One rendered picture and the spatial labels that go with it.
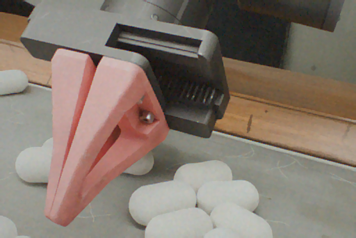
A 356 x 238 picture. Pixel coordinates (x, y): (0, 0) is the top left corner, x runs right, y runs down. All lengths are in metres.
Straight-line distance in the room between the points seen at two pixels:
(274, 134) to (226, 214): 0.13
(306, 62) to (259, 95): 1.94
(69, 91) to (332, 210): 0.17
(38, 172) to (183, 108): 0.09
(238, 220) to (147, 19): 0.11
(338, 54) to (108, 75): 2.09
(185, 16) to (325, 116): 0.16
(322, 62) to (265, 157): 1.97
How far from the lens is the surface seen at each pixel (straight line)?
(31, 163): 0.29
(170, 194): 0.25
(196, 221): 0.24
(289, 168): 0.33
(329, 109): 0.38
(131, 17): 0.24
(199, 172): 0.28
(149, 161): 0.30
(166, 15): 0.25
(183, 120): 0.26
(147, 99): 0.24
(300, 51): 2.31
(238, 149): 0.35
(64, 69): 0.23
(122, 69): 0.22
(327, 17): 0.28
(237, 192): 0.26
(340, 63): 2.29
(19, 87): 0.42
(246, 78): 0.41
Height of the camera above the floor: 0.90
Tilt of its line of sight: 25 degrees down
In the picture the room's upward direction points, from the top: 5 degrees clockwise
